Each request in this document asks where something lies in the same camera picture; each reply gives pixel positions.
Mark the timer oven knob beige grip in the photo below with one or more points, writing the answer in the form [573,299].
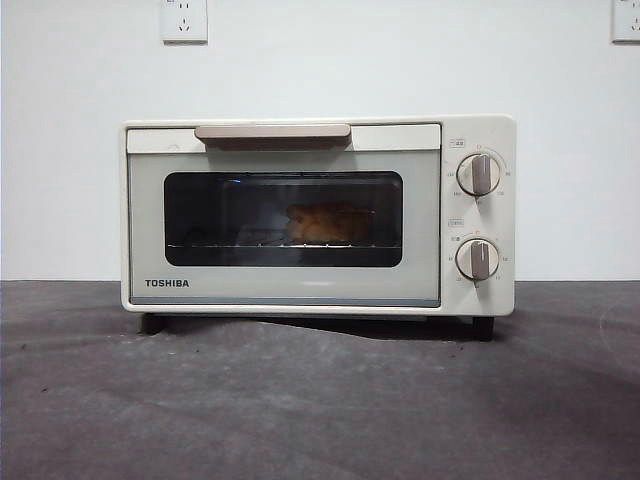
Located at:
[477,259]

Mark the golden braided bread loaf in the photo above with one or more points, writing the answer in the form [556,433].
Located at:
[330,225]

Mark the white wall socket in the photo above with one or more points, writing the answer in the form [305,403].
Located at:
[627,22]
[184,22]

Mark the temperature oven knob beige grip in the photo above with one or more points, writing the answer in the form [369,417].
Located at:
[480,174]

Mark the white Toshiba toaster oven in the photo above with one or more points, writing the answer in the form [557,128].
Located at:
[500,220]

